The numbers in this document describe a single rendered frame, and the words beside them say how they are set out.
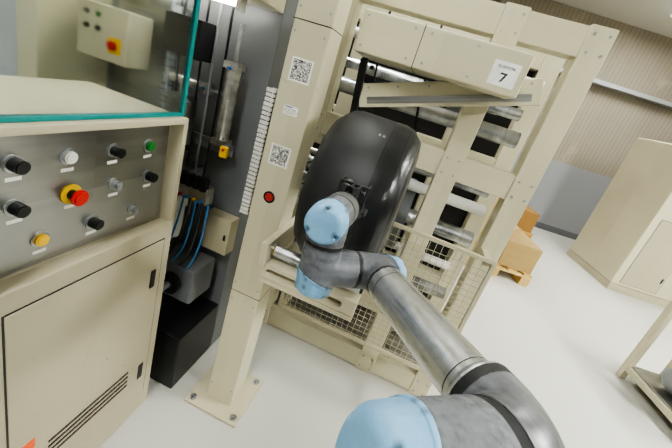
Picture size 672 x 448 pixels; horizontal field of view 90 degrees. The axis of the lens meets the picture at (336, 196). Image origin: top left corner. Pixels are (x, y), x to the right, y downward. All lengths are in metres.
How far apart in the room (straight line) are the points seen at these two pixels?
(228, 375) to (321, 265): 1.20
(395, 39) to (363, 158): 0.55
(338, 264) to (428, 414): 0.36
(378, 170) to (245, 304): 0.83
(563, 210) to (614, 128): 1.64
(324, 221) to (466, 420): 0.35
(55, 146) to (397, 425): 0.88
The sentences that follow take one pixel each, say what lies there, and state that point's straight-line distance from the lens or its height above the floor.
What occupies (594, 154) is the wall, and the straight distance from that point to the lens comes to 7.66.
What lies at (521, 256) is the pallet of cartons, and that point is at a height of 0.32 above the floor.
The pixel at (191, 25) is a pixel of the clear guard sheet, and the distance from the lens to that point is 1.16.
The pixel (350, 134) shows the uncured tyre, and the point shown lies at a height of 1.38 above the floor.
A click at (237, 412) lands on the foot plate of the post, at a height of 0.01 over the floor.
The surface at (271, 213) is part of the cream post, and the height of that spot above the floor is 1.00.
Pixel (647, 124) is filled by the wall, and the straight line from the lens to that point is 8.01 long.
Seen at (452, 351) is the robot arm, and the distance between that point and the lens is 0.50.
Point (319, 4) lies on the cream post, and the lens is 1.16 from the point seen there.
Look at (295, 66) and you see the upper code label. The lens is 1.16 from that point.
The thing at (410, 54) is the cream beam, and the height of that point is 1.68.
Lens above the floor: 1.53
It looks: 19 degrees down
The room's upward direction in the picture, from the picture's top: 18 degrees clockwise
